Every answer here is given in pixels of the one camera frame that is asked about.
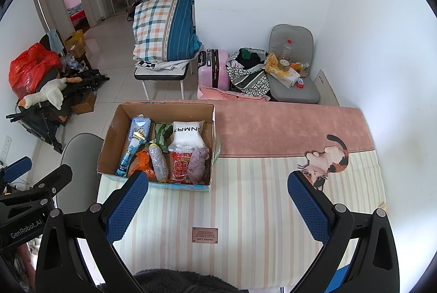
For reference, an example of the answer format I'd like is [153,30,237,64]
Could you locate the white goose plush toy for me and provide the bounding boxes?
[18,76,82,111]

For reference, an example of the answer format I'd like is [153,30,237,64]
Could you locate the light blue cloth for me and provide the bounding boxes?
[48,29,65,53]

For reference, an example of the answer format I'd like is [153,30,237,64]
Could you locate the grey padded chair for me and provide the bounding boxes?
[268,24,321,105]

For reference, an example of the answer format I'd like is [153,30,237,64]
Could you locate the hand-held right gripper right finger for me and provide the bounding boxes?
[287,171,400,293]

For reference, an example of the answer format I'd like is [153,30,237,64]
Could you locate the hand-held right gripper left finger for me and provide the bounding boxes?
[35,170,150,293]

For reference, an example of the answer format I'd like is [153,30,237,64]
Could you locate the white panel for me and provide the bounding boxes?
[315,69,341,106]

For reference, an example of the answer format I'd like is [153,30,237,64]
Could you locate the white-framed black-seat chair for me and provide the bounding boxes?
[134,57,193,100]

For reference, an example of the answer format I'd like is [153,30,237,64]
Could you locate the clear plastic bottle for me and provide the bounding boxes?
[280,39,294,66]

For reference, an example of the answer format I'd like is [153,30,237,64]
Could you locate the blue stool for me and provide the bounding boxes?
[329,262,352,293]

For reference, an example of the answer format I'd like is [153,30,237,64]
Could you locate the pink bag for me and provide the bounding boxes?
[197,85,267,103]

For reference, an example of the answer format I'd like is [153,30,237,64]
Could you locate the light blue tissue pack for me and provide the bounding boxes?
[129,115,151,141]

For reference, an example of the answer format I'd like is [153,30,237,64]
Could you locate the white soft packet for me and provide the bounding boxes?
[168,121,207,153]

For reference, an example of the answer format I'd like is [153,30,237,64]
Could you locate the orange snack packet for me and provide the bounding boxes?
[127,150,154,177]

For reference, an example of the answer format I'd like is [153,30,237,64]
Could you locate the red plastic bag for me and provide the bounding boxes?
[8,43,64,100]

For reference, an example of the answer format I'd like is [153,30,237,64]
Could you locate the dark fleece clothing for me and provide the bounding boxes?
[133,268,240,293]

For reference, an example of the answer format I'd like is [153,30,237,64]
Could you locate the patterned tote bag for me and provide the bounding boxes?
[226,47,272,98]

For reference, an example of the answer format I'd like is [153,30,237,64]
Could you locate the silver glitter pouch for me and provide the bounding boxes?
[148,143,169,182]

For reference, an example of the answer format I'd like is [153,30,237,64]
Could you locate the white box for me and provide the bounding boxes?
[270,69,301,88]

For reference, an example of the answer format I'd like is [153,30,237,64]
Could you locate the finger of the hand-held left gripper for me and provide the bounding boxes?
[0,156,33,185]
[0,164,73,208]

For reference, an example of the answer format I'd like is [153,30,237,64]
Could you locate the purple cloth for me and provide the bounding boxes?
[186,147,210,185]

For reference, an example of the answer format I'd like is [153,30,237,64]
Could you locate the pink suitcase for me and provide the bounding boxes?
[197,48,230,91]

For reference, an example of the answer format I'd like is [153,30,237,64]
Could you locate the brown cardboard box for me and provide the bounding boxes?
[71,90,98,115]

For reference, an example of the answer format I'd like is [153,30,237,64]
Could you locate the red patterned packet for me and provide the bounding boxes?
[169,151,193,184]

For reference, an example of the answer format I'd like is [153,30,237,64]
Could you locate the grey round chair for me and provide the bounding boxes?
[56,133,105,212]

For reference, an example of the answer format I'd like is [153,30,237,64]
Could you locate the yellow plastic bag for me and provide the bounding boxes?
[264,53,291,77]

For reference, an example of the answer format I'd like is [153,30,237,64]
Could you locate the green snack packet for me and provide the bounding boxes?
[152,122,173,153]

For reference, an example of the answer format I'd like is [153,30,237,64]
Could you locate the long blue packet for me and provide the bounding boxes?
[115,138,144,177]

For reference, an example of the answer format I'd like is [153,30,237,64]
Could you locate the black folded stand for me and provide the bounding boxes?
[5,69,110,153]

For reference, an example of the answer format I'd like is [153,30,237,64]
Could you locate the folded plaid quilt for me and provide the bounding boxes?
[132,0,202,62]

